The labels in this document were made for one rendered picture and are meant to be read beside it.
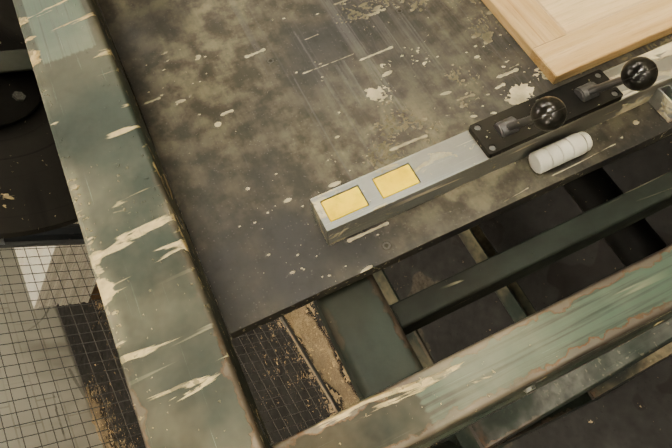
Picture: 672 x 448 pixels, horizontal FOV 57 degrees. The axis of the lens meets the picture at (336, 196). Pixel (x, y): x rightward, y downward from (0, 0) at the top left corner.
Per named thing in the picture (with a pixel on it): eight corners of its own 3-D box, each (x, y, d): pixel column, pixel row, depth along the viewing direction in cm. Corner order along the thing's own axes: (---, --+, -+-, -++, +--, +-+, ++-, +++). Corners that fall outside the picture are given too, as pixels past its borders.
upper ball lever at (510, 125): (521, 137, 79) (579, 120, 66) (495, 148, 79) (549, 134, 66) (509, 109, 79) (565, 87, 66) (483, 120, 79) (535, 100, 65)
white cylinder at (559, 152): (538, 178, 80) (590, 154, 81) (544, 166, 77) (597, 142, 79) (525, 161, 81) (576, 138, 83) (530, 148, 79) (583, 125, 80)
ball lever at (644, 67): (599, 102, 81) (671, 79, 68) (575, 113, 81) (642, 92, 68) (588, 75, 81) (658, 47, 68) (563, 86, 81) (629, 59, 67)
